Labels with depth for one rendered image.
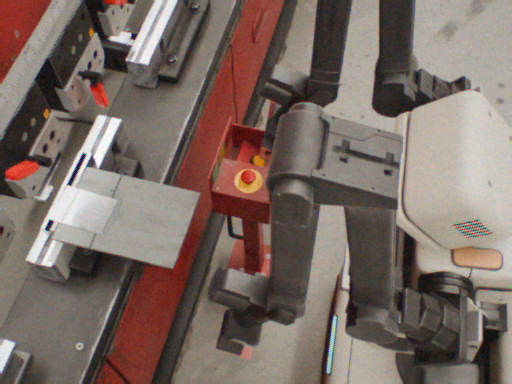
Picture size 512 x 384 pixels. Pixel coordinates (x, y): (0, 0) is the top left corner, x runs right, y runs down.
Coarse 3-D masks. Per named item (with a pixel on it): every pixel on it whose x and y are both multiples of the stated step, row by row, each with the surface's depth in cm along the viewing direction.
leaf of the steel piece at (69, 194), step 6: (66, 192) 128; (72, 192) 128; (60, 198) 127; (66, 198) 127; (72, 198) 127; (60, 204) 126; (66, 204) 126; (54, 210) 126; (60, 210) 126; (66, 210) 126; (54, 216) 125; (60, 216) 125; (60, 222) 124
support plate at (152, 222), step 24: (96, 192) 128; (120, 192) 128; (144, 192) 127; (168, 192) 127; (192, 192) 127; (120, 216) 125; (144, 216) 125; (168, 216) 124; (192, 216) 125; (72, 240) 122; (96, 240) 122; (120, 240) 122; (144, 240) 122; (168, 240) 122; (168, 264) 119
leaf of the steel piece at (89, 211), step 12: (84, 192) 128; (72, 204) 126; (84, 204) 126; (96, 204) 126; (108, 204) 126; (120, 204) 126; (72, 216) 125; (84, 216) 125; (96, 216) 125; (108, 216) 125; (84, 228) 123; (96, 228) 123; (108, 228) 123
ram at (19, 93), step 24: (0, 0) 86; (24, 0) 92; (48, 0) 98; (72, 0) 106; (0, 24) 87; (24, 24) 93; (0, 48) 89; (48, 48) 101; (0, 72) 90; (24, 96) 97; (0, 120) 93
